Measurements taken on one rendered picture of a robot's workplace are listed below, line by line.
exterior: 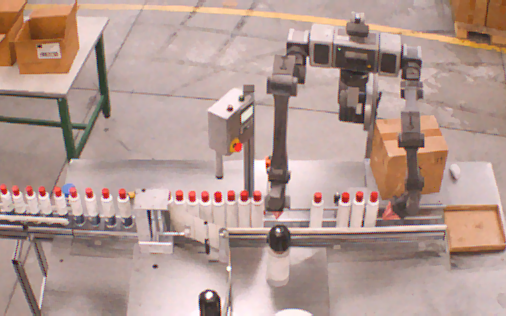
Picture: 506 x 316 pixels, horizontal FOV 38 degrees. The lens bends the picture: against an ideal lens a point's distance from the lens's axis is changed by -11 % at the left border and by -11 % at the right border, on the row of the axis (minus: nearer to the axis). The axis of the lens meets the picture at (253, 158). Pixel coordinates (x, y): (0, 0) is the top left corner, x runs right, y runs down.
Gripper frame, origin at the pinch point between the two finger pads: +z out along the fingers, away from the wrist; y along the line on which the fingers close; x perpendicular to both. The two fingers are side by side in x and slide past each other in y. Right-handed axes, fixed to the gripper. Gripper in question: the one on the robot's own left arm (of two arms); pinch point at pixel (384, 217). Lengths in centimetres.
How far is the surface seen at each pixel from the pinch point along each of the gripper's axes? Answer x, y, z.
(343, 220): -15.1, 3.1, 10.7
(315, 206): -29.8, 2.7, 12.5
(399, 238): 10.9, 5.5, 1.1
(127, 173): -79, -37, 83
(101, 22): -104, -177, 113
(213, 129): -83, -3, 12
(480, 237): 44, 5, -24
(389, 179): 0.2, -18.9, -5.2
